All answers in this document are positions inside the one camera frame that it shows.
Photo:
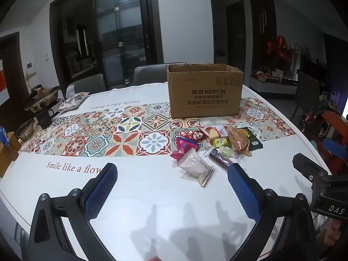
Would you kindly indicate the glass sliding door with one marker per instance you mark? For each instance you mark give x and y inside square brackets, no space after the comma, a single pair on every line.
[122,38]

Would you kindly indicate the yellow green snack packet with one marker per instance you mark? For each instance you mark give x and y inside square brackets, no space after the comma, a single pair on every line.
[220,142]

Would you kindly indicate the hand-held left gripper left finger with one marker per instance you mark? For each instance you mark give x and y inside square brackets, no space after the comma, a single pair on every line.
[100,189]

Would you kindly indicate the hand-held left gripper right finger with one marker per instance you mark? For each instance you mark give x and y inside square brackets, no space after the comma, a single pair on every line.
[244,193]

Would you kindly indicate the red round print snack packet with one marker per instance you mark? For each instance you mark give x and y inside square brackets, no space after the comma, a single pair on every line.
[194,135]

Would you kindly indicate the metal hot pot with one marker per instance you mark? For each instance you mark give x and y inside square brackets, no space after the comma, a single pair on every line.
[43,102]

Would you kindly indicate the narrow grey dining chair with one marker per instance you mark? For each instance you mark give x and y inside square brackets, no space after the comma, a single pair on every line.
[87,83]

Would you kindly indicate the dark red snack packet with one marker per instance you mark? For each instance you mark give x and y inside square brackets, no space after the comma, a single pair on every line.
[219,157]

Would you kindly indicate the pale green wrapped candy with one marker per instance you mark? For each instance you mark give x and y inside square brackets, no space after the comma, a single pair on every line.
[227,151]

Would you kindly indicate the orange chair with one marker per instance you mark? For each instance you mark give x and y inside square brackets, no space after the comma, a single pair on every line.
[334,119]

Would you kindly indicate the white pink snack packet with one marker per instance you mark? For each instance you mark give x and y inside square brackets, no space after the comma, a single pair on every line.
[221,129]

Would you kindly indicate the dark dining chair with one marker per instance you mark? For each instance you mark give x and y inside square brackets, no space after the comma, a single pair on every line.
[307,95]

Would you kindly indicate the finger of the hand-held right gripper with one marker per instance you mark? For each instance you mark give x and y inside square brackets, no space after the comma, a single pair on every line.
[308,165]

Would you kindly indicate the red and white door poster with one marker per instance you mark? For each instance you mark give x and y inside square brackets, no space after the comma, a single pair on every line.
[2,84]

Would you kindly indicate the small pink red snack packet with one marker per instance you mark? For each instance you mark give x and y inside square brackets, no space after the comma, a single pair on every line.
[178,154]

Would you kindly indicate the magenta snack packet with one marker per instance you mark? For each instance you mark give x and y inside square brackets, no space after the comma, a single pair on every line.
[186,143]

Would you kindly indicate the wooden box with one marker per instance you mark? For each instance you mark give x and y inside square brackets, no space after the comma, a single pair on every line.
[6,157]

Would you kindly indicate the patterned white snack bag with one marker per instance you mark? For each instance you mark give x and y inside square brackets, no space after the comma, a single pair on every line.
[72,101]

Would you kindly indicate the white low console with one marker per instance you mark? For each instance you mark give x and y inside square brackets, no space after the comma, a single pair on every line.
[269,87]

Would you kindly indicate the white wall control panel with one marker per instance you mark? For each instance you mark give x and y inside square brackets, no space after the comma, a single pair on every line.
[31,68]

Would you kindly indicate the silver white snack packet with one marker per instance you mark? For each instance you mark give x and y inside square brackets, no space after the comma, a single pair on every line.
[194,165]

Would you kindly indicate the brown cardboard box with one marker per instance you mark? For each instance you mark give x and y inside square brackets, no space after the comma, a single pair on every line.
[204,98]

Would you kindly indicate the wide grey dining chair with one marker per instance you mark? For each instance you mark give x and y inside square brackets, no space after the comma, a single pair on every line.
[149,73]

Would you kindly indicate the red yellow snack packet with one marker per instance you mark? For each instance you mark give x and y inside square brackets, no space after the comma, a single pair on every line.
[212,133]

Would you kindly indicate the blue drink container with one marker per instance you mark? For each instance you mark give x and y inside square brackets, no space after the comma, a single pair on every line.
[3,136]

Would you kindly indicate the glass bowl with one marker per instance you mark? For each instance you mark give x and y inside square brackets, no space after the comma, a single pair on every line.
[24,132]

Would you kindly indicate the black pot stand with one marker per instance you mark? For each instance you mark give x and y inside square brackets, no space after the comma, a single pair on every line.
[45,119]

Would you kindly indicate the red foil balloons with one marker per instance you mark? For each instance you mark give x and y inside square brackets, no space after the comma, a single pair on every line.
[278,45]

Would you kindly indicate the dark green snack packet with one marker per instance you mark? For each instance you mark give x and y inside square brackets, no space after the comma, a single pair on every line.
[255,142]

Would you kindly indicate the dark wooden door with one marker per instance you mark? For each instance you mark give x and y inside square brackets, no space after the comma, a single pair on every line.
[13,57]

